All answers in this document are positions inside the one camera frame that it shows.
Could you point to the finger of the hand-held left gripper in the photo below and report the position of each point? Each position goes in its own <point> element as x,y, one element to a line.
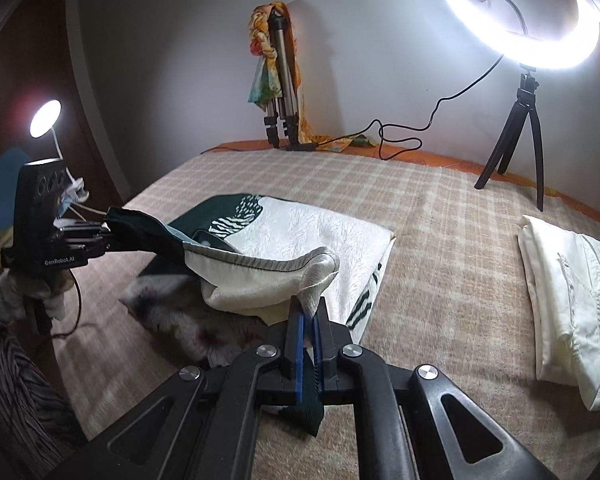
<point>82,231</point>
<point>87,249</point>

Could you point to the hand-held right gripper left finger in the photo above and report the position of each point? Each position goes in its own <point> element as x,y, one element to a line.
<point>295,340</point>

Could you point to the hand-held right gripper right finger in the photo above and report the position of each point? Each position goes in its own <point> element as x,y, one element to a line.
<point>316,340</point>

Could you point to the white green tree-print shirt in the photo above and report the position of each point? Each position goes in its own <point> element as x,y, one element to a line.
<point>305,230</point>

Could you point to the person's left forearm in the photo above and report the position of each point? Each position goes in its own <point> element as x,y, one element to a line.
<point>15,385</point>

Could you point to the person's left hand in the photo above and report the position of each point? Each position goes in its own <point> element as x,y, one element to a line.
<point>7,295</point>

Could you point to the blue object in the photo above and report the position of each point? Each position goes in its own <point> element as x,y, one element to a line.
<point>2,185</point>

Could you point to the white desk lamp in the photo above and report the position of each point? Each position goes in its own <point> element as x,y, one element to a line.
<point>45,117</point>

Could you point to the beige checked blanket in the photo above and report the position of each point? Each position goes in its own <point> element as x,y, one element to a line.
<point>430,285</point>

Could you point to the white folded pants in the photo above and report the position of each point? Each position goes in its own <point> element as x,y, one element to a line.
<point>570,310</point>

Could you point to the folded tripod with colourful scarf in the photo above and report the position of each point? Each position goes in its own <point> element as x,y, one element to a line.
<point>260,45</point>

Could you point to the small black tripod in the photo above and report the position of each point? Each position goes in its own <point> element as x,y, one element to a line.
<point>522,105</point>

